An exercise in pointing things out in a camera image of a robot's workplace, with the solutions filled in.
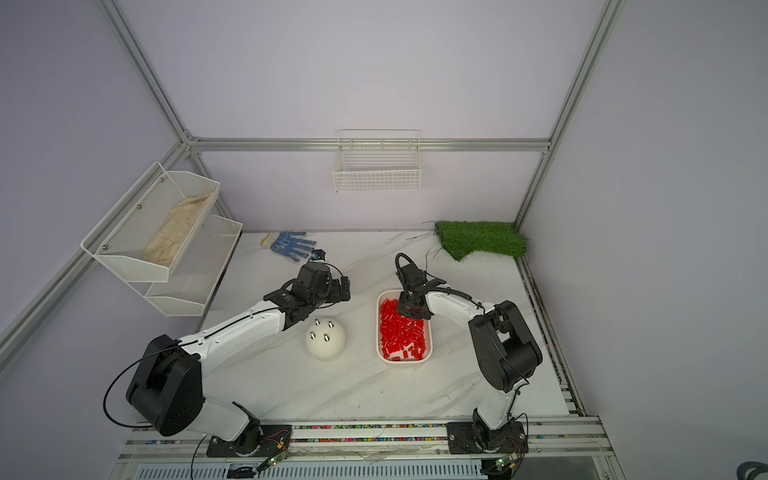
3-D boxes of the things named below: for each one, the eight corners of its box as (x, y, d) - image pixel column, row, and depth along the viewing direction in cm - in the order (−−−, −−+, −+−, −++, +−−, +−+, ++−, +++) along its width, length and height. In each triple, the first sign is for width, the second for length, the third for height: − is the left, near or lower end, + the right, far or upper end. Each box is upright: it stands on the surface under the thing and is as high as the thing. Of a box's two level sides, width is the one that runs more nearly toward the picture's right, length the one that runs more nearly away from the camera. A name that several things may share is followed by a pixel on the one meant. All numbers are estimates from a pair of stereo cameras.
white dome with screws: (312, 361, 88) (303, 346, 79) (317, 334, 93) (309, 317, 85) (344, 361, 88) (339, 346, 79) (347, 334, 93) (342, 317, 85)
